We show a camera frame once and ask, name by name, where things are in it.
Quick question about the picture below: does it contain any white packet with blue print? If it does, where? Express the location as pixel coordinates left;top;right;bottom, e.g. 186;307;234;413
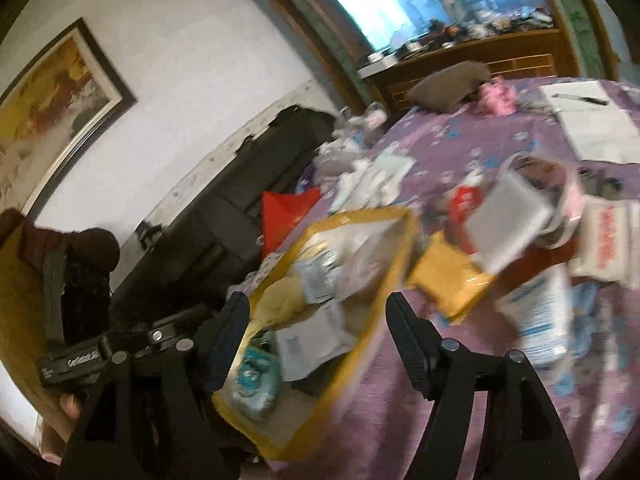
495;265;573;368

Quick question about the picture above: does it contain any yellow packet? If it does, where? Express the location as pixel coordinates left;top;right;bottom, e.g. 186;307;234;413
407;230;496;323

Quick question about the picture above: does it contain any red and white packet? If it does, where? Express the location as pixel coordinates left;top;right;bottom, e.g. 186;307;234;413
447;170;491;256

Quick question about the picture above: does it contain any white plastic packet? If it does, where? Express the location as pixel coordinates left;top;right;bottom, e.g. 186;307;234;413
325;220;401;301

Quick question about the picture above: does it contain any teal printed packet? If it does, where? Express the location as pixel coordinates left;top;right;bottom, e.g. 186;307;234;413
232;340;281;411

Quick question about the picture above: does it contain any white flat box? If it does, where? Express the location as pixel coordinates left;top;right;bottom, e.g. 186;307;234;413
357;52;401;80

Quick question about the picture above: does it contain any red bag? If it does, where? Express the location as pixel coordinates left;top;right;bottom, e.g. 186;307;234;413
261;187;321;261

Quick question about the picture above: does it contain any clear plastic bag with bottles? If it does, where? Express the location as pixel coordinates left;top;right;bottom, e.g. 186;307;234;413
337;101;390;151

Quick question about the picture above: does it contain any pink crumpled cloth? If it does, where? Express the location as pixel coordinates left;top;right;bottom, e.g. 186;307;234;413
477;76;518;116

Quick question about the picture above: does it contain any light blue packet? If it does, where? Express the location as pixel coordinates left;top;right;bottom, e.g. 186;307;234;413
567;280;616;356

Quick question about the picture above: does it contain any person's left hand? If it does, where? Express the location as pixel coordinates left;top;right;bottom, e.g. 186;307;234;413
59;393;83;422

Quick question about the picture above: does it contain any brown pillow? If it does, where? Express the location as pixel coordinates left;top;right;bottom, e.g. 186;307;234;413
407;61;493;112

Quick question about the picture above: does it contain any white packet with red print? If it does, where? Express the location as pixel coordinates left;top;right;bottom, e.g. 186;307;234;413
570;197;640;286

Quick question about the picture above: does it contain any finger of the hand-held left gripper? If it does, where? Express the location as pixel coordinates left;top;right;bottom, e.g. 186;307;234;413
107;305;213;361

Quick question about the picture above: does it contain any white paper packet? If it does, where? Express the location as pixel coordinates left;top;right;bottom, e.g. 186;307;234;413
275;302;358;381

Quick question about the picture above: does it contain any white glove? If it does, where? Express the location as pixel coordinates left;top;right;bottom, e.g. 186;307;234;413
337;157;381;204

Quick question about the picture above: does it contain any wooden cabinet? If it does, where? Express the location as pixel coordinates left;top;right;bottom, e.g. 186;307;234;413
372;27;563;111

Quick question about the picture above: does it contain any white paper sheet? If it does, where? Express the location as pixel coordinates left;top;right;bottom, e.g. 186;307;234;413
539;80;631;113
555;107;640;165

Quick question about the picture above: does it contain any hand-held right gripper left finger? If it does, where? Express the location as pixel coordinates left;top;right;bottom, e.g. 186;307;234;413
57;291;251;480

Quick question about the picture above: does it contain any black pen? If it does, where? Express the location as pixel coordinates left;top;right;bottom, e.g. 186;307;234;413
552;92;610;107

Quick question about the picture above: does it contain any white labelled packet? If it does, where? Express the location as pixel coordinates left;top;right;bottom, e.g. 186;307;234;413
295;245;341;306

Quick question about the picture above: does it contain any yellow rimmed cardboard box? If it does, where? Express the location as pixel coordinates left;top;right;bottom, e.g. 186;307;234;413
212;206;421;463

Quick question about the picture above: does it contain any black electric motor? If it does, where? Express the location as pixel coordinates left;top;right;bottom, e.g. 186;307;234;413
577;167;626;198

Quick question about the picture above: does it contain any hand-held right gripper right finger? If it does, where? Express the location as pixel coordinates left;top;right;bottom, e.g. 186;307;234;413
385;291;581;480

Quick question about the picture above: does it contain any framed wall painting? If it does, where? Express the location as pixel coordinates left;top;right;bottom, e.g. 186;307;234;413
0;17;138;216

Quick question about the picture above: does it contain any clutter of small cabinet items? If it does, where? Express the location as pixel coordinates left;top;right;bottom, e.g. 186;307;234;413
370;5;556;61

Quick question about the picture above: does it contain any purple floral tablecloth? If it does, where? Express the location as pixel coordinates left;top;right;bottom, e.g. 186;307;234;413
295;77;640;480

